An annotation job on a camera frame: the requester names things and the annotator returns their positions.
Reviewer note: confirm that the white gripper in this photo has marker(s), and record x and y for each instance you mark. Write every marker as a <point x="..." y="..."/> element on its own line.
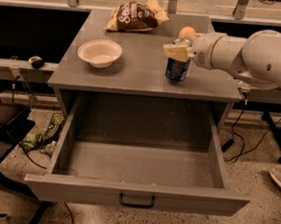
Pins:
<point x="202" y="52"/>

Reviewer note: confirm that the blue pepsi can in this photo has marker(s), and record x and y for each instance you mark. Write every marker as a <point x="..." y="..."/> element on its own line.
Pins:
<point x="176" y="71"/>

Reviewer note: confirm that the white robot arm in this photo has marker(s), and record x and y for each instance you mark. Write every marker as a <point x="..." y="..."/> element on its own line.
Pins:
<point x="256" y="60"/>

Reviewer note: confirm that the grey cabinet counter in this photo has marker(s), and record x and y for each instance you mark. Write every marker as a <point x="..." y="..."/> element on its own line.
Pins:
<point x="142" y="66"/>

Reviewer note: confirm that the grey open drawer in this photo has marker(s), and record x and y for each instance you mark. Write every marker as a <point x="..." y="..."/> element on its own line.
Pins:
<point x="145" y="146"/>

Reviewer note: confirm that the orange fruit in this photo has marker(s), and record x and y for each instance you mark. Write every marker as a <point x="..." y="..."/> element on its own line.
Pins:
<point x="186" y="32"/>

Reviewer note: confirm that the brown chip bag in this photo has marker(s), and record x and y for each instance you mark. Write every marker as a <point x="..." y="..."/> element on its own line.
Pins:
<point x="135" y="17"/>

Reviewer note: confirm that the white bowl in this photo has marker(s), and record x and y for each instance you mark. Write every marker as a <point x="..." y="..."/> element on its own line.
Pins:
<point x="100" y="53"/>

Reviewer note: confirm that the small black yellow object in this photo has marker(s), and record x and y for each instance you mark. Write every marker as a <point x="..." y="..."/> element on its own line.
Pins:
<point x="36" y="62"/>

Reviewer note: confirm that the green snack bag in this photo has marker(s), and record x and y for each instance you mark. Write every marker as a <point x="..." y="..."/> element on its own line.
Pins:
<point x="33" y="141"/>

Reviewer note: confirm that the dark side table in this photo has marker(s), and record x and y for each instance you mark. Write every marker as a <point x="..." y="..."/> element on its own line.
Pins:
<point x="14" y="126"/>

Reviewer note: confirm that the black drawer handle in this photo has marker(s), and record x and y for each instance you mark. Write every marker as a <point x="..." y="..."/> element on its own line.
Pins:
<point x="135" y="201"/>

